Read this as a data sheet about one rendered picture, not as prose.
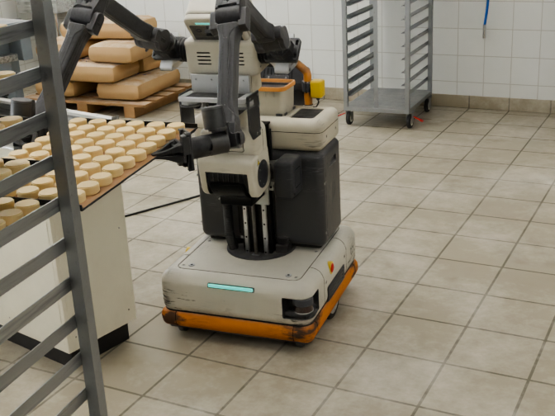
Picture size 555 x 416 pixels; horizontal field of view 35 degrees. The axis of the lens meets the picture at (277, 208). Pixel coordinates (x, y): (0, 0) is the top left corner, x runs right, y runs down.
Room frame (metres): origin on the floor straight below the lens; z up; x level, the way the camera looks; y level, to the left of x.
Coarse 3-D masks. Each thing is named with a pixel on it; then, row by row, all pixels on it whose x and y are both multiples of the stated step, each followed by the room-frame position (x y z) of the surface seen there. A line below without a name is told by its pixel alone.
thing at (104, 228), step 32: (96, 224) 2.94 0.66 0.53; (0, 256) 3.00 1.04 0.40; (32, 256) 2.87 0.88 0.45; (64, 256) 2.82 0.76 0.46; (96, 256) 2.93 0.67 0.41; (128, 256) 3.05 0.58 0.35; (32, 288) 2.89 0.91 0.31; (96, 288) 2.91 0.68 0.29; (128, 288) 3.03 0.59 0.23; (0, 320) 3.06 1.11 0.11; (32, 320) 2.91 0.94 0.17; (64, 320) 2.80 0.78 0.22; (96, 320) 2.90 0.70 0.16; (128, 320) 3.02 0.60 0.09; (64, 352) 2.86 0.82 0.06
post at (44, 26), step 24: (48, 0) 1.69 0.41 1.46; (48, 24) 1.68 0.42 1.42; (48, 48) 1.67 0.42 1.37; (48, 72) 1.68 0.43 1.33; (48, 96) 1.68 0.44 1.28; (48, 120) 1.68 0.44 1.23; (72, 168) 1.69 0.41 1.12; (72, 192) 1.68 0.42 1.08; (72, 216) 1.67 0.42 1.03; (72, 240) 1.68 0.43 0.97; (72, 264) 1.68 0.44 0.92; (72, 288) 1.68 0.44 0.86; (96, 336) 1.70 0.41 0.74; (96, 360) 1.68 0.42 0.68; (96, 384) 1.67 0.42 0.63; (96, 408) 1.68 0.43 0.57
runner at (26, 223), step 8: (56, 200) 1.68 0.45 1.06; (40, 208) 1.63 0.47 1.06; (48, 208) 1.65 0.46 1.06; (56, 208) 1.67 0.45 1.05; (24, 216) 1.58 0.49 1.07; (32, 216) 1.60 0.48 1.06; (40, 216) 1.62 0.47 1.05; (48, 216) 1.65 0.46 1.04; (16, 224) 1.55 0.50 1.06; (24, 224) 1.57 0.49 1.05; (32, 224) 1.60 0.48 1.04; (0, 232) 1.51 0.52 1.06; (8, 232) 1.53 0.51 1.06; (16, 232) 1.55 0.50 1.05; (24, 232) 1.57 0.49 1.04; (0, 240) 1.50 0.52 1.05; (8, 240) 1.52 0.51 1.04
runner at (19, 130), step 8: (32, 120) 1.64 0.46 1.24; (40, 120) 1.67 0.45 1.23; (8, 128) 1.57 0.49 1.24; (16, 128) 1.59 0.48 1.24; (24, 128) 1.61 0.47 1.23; (32, 128) 1.64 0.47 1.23; (40, 128) 1.66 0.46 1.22; (0, 136) 1.55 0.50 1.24; (8, 136) 1.57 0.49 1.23; (16, 136) 1.59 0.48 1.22; (24, 136) 1.61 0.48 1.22; (0, 144) 1.54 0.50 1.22
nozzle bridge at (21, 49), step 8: (8, 24) 3.56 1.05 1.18; (24, 40) 3.61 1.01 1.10; (0, 48) 3.62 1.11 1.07; (8, 48) 3.65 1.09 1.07; (16, 48) 3.62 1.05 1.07; (24, 48) 3.61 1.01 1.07; (0, 56) 3.57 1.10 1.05; (8, 56) 3.59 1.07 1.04; (16, 56) 3.61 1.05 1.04; (24, 56) 3.60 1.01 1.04; (32, 56) 3.63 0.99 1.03; (0, 64) 3.72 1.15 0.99; (8, 64) 3.69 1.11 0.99; (16, 64) 3.69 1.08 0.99; (16, 72) 3.69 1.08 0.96; (8, 96) 3.71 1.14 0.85; (16, 96) 3.67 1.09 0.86
